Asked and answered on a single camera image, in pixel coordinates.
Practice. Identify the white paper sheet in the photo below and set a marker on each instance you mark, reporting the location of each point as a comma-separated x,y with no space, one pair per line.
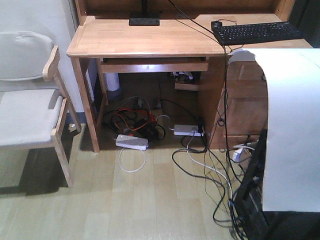
291,179

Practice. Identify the wooden desk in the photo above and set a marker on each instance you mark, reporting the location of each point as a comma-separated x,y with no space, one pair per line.
179,42

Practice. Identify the white power strip right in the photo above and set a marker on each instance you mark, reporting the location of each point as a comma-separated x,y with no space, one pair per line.
186,130

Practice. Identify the white power strip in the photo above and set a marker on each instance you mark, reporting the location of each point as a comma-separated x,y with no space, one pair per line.
131,142
186,130

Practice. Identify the white power strip left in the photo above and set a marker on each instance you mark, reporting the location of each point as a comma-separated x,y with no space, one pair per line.
131,142

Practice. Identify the wooden drawer cabinet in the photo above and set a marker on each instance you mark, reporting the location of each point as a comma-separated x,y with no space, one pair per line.
242,110

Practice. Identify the black monitor with stand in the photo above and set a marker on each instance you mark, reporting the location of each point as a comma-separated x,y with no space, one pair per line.
144,17

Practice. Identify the black computer keyboard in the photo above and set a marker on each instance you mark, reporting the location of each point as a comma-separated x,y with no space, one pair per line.
229,35

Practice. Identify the wooden chair with white cushion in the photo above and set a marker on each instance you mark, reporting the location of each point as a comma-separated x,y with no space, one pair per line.
34,101

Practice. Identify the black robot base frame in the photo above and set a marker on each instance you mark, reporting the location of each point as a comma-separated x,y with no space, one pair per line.
249,219

